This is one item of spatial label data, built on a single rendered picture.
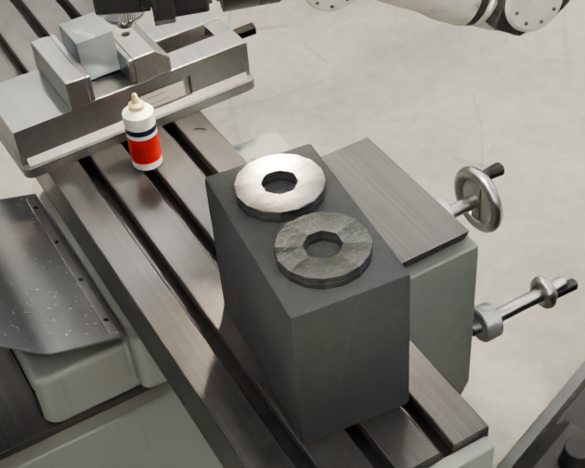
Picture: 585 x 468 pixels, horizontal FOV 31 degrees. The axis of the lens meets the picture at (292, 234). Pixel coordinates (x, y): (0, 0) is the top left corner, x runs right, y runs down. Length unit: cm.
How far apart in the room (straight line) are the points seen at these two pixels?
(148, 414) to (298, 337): 52
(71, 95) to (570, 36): 225
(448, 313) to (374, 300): 69
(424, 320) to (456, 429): 56
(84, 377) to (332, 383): 42
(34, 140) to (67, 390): 33
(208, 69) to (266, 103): 166
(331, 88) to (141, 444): 189
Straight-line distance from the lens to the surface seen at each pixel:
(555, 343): 246
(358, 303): 96
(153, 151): 139
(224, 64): 150
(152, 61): 144
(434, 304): 161
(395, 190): 164
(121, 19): 123
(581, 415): 158
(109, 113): 145
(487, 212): 177
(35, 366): 135
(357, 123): 304
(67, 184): 141
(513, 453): 177
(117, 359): 135
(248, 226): 102
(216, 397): 112
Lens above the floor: 183
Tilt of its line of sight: 43 degrees down
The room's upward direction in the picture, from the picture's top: 5 degrees counter-clockwise
